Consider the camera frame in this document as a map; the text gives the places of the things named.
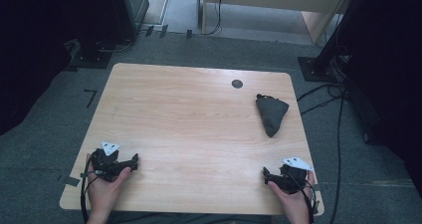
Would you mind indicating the black stand base plate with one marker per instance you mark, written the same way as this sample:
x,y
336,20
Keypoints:
x,y
91,58

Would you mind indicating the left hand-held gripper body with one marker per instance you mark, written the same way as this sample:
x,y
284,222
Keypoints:
x,y
106,166

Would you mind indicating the person's left hand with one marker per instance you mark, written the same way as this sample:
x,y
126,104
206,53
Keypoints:
x,y
103,194

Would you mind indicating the black floor tape strip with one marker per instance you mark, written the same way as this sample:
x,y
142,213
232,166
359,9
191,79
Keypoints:
x,y
149,31

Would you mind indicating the dark curtain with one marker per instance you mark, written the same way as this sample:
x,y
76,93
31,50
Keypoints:
x,y
36,51
391,68

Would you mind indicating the black metal stand with base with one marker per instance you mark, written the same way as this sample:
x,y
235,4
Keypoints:
x,y
326,56

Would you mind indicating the person's right hand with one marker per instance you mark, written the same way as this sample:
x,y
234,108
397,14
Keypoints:
x,y
297,204

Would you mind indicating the round dark table grommet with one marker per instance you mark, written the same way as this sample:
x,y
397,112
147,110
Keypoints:
x,y
237,83

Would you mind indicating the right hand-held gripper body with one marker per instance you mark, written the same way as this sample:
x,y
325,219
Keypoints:
x,y
292,179

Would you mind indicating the dark grey cloth yellow lining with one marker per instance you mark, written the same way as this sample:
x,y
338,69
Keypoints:
x,y
272,112

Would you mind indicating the angled black floor tape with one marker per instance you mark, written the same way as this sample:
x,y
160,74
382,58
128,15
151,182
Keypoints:
x,y
90,96

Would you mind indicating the black cabinet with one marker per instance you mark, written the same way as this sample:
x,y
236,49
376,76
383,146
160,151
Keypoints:
x,y
132,8

